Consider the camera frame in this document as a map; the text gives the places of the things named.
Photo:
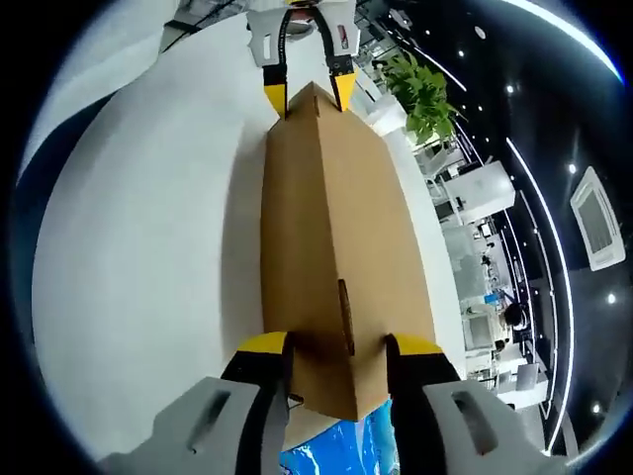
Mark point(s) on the brown cardboard shoe box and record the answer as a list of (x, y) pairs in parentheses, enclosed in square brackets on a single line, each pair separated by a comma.
[(346, 222)]

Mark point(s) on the blue tissue pack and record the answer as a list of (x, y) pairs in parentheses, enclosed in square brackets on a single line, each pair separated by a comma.
[(341, 447)]

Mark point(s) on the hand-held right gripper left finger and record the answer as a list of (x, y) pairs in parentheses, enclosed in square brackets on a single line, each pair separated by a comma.
[(198, 425)]

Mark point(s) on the green potted plant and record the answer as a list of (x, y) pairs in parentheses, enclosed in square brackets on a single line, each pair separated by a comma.
[(425, 99)]

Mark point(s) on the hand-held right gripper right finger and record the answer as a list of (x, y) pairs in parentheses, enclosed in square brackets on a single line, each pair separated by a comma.
[(445, 425)]

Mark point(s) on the ceiling air conditioner vent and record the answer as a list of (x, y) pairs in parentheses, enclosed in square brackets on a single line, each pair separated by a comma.
[(596, 220)]

